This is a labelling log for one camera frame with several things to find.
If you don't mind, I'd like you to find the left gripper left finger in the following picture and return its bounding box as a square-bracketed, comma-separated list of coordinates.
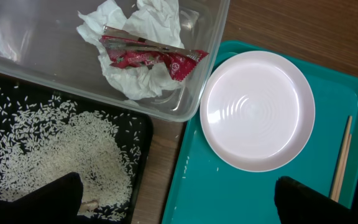
[0, 172, 83, 224]

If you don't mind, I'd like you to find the large white plate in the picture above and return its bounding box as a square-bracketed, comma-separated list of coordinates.
[200, 50, 316, 172]

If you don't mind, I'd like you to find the black waste tray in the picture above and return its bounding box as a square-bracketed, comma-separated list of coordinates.
[0, 77, 154, 224]

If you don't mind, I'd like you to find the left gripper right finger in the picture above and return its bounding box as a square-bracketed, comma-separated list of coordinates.
[274, 176, 358, 224]

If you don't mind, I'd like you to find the clear plastic waste bin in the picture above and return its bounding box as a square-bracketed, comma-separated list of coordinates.
[0, 0, 229, 122]

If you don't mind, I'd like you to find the teal serving tray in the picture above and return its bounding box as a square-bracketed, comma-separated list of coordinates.
[162, 40, 358, 224]

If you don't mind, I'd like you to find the white napkin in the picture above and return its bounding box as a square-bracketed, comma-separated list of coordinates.
[76, 0, 184, 100]

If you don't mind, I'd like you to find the pile of rice grains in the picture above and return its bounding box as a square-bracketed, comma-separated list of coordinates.
[0, 86, 142, 222]

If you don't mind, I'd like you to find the red stained plastic wrapper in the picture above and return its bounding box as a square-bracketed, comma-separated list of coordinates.
[99, 26, 209, 82]

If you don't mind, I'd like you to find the wooden chopstick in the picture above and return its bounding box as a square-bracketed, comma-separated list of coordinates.
[334, 134, 352, 202]
[330, 116, 352, 202]

